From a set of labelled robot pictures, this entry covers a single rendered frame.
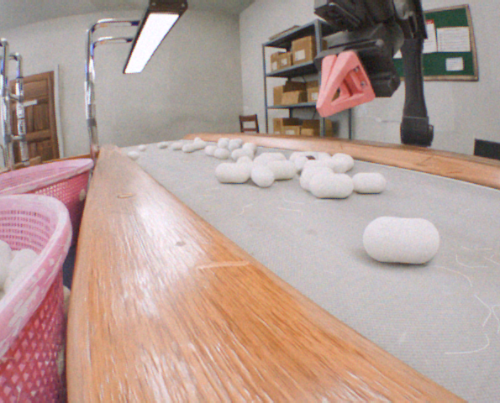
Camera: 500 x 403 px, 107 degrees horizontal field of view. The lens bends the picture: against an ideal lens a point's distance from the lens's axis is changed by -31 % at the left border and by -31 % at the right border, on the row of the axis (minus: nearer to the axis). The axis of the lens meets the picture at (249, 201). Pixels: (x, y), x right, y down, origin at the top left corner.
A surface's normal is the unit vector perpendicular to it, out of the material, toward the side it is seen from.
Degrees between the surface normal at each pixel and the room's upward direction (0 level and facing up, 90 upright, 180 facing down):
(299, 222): 0
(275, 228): 0
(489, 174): 45
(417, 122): 97
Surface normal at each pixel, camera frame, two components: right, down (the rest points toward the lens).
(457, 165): -0.64, -0.54
